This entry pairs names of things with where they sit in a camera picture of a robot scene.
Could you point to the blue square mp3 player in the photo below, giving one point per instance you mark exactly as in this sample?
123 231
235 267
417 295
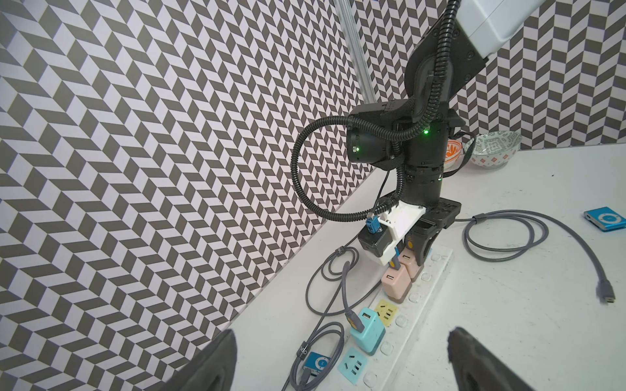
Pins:
605 219
315 363

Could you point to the pink usb charger plug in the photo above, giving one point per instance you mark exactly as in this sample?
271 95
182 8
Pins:
396 283

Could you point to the teal usb charger plug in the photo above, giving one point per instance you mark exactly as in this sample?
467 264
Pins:
367 330

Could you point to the green patterned bowl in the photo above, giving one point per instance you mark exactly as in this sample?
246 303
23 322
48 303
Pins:
496 149

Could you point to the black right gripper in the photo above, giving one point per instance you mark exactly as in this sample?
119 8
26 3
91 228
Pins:
423 234

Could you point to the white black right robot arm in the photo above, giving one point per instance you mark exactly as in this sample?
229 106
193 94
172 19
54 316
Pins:
410 136

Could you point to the orange patterned bowl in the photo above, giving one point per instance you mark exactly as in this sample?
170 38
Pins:
453 154

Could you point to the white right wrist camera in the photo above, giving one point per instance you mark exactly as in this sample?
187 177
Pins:
381 247

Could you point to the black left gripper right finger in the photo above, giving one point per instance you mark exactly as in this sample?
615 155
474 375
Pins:
477 368

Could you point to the white multicolour power strip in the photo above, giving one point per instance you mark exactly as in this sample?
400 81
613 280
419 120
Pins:
358 371

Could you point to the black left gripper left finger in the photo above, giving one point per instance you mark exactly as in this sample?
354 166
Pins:
212 369

